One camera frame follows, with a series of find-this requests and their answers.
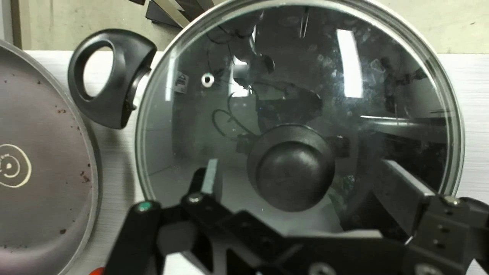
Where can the glass lid black knob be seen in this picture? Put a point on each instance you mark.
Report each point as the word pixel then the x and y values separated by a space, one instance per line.
pixel 387 77

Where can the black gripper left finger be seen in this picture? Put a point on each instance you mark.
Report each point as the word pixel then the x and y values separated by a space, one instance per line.
pixel 204 239

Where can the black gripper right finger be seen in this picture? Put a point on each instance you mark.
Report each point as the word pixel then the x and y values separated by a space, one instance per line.
pixel 444 234

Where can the black frying pan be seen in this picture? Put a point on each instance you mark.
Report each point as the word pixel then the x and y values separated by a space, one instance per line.
pixel 47 204

